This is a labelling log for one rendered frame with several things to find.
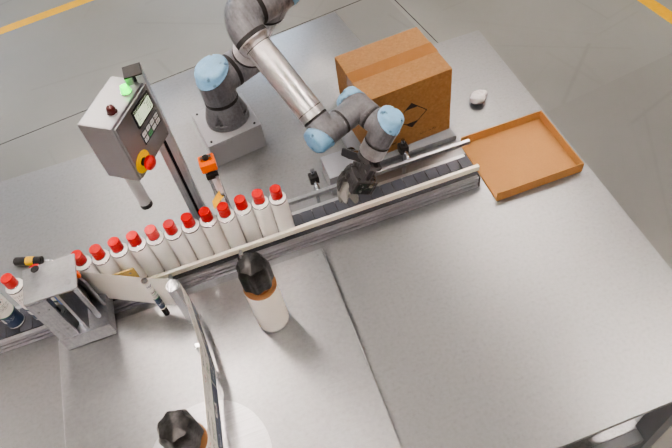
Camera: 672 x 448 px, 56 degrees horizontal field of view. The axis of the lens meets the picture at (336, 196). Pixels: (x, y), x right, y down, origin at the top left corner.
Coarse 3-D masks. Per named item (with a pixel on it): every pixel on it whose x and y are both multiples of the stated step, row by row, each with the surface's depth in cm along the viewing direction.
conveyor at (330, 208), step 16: (464, 160) 204; (416, 176) 202; (432, 176) 201; (464, 176) 200; (384, 192) 200; (416, 192) 198; (320, 208) 199; (336, 208) 198; (368, 208) 197; (192, 272) 189; (0, 320) 186; (32, 320) 186; (0, 336) 183
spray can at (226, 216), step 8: (224, 208) 177; (224, 216) 178; (232, 216) 180; (224, 224) 180; (232, 224) 181; (224, 232) 184; (232, 232) 183; (240, 232) 186; (232, 240) 186; (240, 240) 188
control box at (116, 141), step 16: (112, 80) 155; (112, 96) 151; (128, 96) 150; (96, 112) 148; (128, 112) 149; (80, 128) 147; (96, 128) 145; (112, 128) 145; (128, 128) 150; (160, 128) 163; (96, 144) 151; (112, 144) 149; (128, 144) 151; (144, 144) 157; (160, 144) 164; (112, 160) 155; (128, 160) 153; (128, 176) 159
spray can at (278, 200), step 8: (272, 192) 178; (280, 192) 179; (272, 200) 181; (280, 200) 181; (272, 208) 184; (280, 208) 182; (288, 208) 185; (280, 216) 185; (288, 216) 187; (280, 224) 189; (288, 224) 189
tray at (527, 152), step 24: (528, 120) 216; (480, 144) 213; (504, 144) 212; (528, 144) 211; (552, 144) 210; (480, 168) 207; (504, 168) 206; (528, 168) 205; (552, 168) 204; (576, 168) 200; (504, 192) 197
